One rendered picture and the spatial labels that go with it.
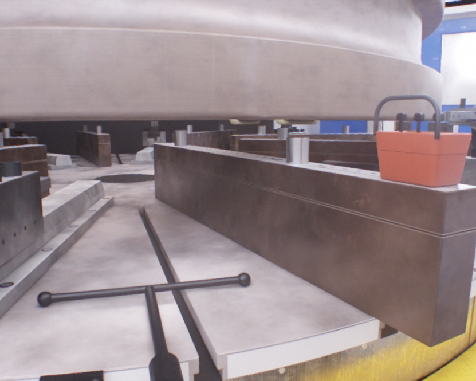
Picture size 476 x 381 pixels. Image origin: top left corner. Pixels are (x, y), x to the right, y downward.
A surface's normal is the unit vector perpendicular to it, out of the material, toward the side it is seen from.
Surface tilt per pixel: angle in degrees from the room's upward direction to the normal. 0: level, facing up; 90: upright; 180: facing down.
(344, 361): 90
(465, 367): 0
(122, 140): 90
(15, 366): 0
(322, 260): 90
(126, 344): 0
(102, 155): 90
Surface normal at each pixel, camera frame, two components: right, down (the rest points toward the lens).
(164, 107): 0.31, 0.16
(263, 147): -0.29, 0.16
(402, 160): -0.88, 0.19
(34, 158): 0.96, 0.05
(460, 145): 0.47, 0.26
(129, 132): 0.77, 0.11
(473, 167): -0.64, 0.13
